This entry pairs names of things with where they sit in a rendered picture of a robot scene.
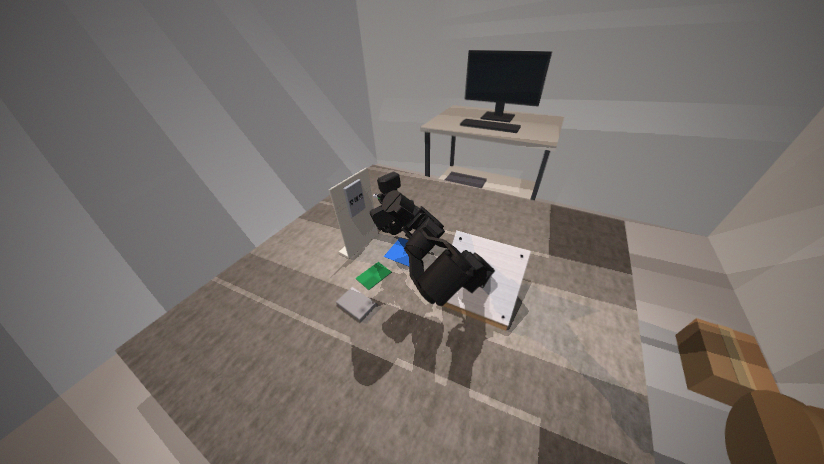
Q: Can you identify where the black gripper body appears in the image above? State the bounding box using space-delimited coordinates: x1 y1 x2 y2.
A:
377 171 405 235

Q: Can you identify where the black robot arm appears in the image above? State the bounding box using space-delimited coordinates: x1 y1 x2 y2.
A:
370 190 495 306

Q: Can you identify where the blue square mat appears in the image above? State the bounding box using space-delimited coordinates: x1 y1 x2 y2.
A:
384 238 409 266

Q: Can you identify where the beige panel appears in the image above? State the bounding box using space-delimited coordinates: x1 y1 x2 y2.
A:
329 167 378 259

